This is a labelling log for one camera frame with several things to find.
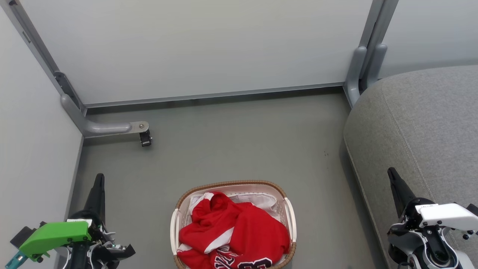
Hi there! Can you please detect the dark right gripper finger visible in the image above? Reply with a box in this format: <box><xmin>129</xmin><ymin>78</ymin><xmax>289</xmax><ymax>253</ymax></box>
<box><xmin>387</xmin><ymin>167</ymin><xmax>416</xmax><ymax>218</ymax></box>

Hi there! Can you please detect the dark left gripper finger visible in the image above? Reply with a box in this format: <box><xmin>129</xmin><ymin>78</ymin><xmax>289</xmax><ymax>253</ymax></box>
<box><xmin>84</xmin><ymin>173</ymin><xmax>106</xmax><ymax>216</ymax></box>

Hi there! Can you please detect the grey partition foot with plate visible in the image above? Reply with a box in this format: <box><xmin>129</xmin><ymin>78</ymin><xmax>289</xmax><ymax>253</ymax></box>
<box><xmin>60</xmin><ymin>93</ymin><xmax>150</xmax><ymax>138</ymax></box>

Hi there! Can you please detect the grey upholstered ottoman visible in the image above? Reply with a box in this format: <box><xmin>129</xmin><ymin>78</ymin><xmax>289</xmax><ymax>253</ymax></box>
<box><xmin>343</xmin><ymin>65</ymin><xmax>478</xmax><ymax>269</ymax></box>

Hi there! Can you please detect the grey partition post with bracket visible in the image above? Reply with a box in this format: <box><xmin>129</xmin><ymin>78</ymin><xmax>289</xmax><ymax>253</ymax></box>
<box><xmin>0</xmin><ymin>0</ymin><xmax>87</xmax><ymax>114</ymax></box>

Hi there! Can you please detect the white brown-rimmed laundry basket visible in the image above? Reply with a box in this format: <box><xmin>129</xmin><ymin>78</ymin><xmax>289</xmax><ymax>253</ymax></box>
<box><xmin>170</xmin><ymin>180</ymin><xmax>298</xmax><ymax>269</ymax></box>

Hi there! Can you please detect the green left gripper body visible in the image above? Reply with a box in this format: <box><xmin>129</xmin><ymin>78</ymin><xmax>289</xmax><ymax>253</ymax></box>
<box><xmin>19</xmin><ymin>211</ymin><xmax>112</xmax><ymax>262</ymax></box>

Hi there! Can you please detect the red sports jersey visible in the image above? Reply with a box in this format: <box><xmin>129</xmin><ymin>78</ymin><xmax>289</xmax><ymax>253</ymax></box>
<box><xmin>177</xmin><ymin>192</ymin><xmax>291</xmax><ymax>269</ymax></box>

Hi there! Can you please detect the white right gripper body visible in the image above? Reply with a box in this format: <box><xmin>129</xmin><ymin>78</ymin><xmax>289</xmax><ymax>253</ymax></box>
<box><xmin>404</xmin><ymin>197</ymin><xmax>478</xmax><ymax>230</ymax></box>

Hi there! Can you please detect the grey partition bottom rail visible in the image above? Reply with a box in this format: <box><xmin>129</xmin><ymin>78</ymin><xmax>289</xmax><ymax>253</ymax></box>
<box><xmin>84</xmin><ymin>82</ymin><xmax>345</xmax><ymax>109</ymax></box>

